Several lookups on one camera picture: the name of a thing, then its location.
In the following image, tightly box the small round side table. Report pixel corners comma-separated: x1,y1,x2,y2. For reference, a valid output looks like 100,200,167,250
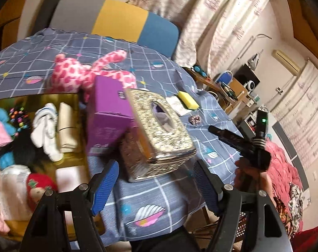
222,77,254,113

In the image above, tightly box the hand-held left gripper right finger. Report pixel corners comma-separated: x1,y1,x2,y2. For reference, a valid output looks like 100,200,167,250
193,160,293,252

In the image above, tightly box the beige patterned curtain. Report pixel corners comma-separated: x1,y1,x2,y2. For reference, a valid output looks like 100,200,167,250
128,0,275,76

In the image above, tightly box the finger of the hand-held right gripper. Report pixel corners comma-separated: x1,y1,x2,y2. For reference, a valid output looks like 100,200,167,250
208,125,252,155

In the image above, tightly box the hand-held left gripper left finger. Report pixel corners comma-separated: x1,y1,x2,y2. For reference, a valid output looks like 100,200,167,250
19,160,120,252

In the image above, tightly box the gold storage box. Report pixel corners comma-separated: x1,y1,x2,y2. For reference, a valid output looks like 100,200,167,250
0,93,107,242

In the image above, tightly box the wooden side table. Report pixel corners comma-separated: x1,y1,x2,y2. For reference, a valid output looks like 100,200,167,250
184,67,228,92

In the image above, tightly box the wall air conditioner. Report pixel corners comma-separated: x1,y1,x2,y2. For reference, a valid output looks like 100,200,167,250
272,49,301,76

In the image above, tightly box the patterned cloth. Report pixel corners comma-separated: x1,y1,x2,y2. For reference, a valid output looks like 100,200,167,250
273,182,305,238

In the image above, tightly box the person's right hand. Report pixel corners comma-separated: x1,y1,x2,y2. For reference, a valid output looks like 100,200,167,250
235,159,273,197

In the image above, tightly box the yellow sponge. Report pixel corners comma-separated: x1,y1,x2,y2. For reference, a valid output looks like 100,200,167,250
177,91,200,110

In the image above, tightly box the black fluffy item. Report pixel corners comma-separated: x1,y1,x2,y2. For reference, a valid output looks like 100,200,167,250
12,129,48,174

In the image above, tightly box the white plastic bag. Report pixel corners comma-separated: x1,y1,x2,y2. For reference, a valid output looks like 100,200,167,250
0,165,32,221

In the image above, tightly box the white sock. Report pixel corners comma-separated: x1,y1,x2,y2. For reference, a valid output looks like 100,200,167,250
30,103,64,162

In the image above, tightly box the pink spotted plush toy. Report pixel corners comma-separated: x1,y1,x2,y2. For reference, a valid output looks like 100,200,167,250
49,49,137,101

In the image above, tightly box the glittery tissue box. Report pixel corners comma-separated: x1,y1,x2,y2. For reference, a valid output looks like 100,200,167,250
119,89,197,183

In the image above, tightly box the grey yellow blue chair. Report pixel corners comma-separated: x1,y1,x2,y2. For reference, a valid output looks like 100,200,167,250
37,0,180,58

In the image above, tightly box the blue round toy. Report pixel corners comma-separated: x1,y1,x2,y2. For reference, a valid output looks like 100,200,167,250
192,65,208,77

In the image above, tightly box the blue folding chair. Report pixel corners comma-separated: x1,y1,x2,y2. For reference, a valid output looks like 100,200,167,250
217,70,234,84

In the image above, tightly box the white foam sponge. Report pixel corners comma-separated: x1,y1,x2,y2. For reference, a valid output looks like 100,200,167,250
55,165,90,193

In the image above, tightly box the blue-grey printed tablecloth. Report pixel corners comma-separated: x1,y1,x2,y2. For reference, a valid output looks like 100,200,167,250
0,28,243,244

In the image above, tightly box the colourful beaded hair tie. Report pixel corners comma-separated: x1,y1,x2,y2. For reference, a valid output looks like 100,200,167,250
8,106,31,130

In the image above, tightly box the purple cardboard box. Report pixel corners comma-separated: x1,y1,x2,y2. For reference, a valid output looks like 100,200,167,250
86,76,136,155

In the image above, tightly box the beige gauze bandage roll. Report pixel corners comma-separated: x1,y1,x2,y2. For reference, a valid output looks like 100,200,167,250
57,102,79,154

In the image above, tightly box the pink blanket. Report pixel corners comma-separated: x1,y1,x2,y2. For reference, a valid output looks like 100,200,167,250
264,140,304,197

